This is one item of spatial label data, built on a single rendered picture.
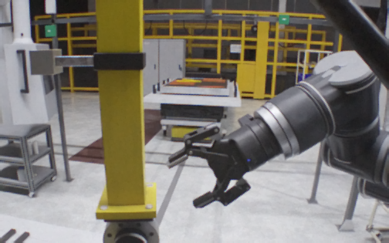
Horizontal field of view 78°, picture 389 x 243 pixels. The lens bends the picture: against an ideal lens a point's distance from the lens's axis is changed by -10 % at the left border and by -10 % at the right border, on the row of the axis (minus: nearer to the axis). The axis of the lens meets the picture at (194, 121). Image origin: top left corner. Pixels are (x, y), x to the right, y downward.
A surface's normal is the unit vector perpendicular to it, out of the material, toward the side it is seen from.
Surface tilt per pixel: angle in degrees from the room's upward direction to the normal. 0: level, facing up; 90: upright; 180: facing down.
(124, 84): 90
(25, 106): 90
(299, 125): 73
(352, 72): 37
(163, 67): 90
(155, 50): 90
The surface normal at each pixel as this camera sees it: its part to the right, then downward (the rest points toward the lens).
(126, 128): 0.13, 0.26
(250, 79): -0.13, 0.25
